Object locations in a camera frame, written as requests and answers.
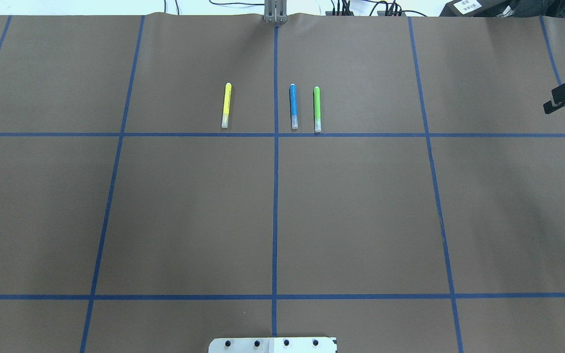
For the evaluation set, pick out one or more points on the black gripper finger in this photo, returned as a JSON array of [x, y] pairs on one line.
[[549, 107]]

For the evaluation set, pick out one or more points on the green highlighter pen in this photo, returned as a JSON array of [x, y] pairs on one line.
[[316, 95]]

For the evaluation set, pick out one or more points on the blue highlighter pen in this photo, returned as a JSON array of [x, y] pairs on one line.
[[294, 122]]

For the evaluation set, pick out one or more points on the yellow highlighter pen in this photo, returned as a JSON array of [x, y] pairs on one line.
[[226, 106]]

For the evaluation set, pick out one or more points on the aluminium frame post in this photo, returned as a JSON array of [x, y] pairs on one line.
[[275, 11]]

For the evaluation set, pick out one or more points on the white pedestal column base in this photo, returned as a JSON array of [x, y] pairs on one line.
[[274, 345]]

